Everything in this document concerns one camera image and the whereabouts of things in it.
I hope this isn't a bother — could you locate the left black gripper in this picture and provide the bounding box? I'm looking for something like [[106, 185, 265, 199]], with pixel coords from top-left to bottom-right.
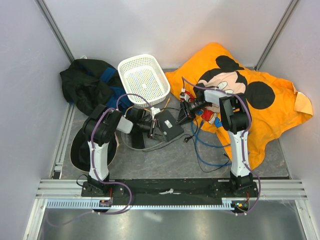
[[137, 119, 168, 143]]

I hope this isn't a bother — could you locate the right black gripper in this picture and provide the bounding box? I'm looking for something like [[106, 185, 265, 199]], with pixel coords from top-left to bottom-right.
[[176, 101, 211, 128]]

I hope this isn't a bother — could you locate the black network switch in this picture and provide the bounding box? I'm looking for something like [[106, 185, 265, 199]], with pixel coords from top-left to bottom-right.
[[156, 110, 184, 142]]

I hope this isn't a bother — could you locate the yellow ethernet cable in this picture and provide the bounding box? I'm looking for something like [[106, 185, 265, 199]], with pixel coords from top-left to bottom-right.
[[124, 97, 171, 118]]

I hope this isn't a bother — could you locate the blue ethernet cable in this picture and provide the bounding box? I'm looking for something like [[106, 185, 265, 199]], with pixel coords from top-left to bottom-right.
[[191, 119, 232, 167], [193, 119, 232, 148]]

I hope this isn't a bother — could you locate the black power cable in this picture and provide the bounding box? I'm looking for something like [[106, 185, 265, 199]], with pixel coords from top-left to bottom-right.
[[142, 107, 232, 174]]

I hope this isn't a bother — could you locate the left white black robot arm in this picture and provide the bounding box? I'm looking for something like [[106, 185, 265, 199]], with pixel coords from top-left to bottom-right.
[[81, 104, 157, 197]]

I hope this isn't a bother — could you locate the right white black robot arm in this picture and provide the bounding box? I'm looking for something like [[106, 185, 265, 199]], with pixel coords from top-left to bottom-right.
[[176, 86, 253, 197]]

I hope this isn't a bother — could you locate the black power adapter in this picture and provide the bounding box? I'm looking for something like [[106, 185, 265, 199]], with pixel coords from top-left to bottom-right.
[[130, 129, 145, 150]]

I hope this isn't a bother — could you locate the white plastic basket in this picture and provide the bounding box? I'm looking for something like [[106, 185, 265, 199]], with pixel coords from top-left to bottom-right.
[[117, 54, 171, 108]]

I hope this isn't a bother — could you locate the black round hat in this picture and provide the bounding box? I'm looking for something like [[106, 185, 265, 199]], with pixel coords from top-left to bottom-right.
[[70, 129, 119, 173]]

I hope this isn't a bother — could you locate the black blue jacket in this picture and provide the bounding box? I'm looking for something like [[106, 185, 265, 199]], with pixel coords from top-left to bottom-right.
[[59, 58, 133, 116]]

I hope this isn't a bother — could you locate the orange Mickey Mouse pillowcase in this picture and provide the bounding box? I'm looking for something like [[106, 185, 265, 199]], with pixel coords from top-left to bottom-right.
[[165, 42, 313, 169]]

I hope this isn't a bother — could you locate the grey ethernet cable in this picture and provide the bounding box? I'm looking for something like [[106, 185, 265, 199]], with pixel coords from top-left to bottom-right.
[[120, 131, 183, 151]]

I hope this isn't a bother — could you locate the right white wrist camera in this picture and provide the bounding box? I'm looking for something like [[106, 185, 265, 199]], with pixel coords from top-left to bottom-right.
[[179, 88, 195, 103]]

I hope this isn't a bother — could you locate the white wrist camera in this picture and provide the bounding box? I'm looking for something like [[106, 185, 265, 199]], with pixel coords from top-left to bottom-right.
[[179, 88, 195, 103], [150, 106, 161, 120]]

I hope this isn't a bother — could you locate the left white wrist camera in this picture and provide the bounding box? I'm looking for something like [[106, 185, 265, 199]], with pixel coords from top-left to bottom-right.
[[150, 106, 161, 120]]

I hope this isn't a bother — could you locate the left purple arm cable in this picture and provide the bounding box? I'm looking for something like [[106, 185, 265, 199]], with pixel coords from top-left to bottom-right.
[[46, 93, 155, 227]]

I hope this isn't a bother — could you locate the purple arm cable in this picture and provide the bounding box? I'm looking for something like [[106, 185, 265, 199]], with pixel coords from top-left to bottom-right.
[[181, 76, 262, 217], [46, 93, 155, 227]]

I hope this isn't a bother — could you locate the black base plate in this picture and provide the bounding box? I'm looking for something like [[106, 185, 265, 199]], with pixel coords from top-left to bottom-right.
[[81, 178, 258, 205]]

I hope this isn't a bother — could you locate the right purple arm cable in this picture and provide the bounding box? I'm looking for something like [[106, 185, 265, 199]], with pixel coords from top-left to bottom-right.
[[181, 76, 262, 217]]

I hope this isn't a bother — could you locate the grey slotted cable duct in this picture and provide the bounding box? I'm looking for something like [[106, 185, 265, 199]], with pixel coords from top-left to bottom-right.
[[46, 199, 235, 210]]

